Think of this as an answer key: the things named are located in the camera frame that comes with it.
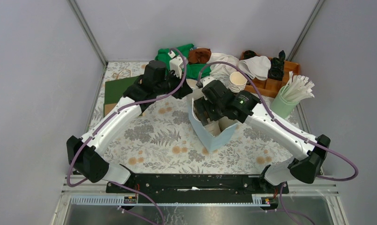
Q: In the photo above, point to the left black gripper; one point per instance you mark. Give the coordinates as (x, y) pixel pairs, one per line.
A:
(186, 89)

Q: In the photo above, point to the white cloth on tray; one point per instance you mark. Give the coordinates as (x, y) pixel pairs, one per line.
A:
(256, 67)

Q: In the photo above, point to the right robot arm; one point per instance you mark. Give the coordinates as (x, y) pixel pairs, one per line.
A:
(308, 151)

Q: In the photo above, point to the brown cloth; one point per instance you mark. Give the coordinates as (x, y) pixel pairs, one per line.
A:
(199, 56)

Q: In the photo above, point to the green cloth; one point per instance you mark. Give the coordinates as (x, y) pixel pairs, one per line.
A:
(192, 69)

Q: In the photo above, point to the light blue paper bag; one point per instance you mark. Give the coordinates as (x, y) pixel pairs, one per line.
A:
(210, 142)

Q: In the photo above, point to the wooden compartment tray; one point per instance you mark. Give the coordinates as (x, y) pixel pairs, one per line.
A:
(270, 87)

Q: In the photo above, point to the green straw holder cup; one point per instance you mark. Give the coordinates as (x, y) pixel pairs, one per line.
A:
(281, 106)

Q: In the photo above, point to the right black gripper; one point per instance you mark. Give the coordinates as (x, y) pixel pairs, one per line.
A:
(201, 105)

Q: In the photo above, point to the white wrapped straws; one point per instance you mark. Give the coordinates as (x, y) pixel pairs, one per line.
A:
(298, 88)

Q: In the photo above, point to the stack of paper cups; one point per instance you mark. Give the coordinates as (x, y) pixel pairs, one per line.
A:
(237, 82)

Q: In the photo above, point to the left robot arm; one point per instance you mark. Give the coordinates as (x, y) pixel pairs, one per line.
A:
(85, 153)

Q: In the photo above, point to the black plastic bags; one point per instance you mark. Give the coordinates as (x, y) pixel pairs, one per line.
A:
(276, 71)

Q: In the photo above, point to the green paper bag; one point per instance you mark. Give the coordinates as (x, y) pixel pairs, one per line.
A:
(114, 91)

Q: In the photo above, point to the white paper coffee cup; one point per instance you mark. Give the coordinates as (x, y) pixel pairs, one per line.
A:
(213, 128)

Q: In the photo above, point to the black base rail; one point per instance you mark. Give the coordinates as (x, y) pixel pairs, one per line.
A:
(164, 188)

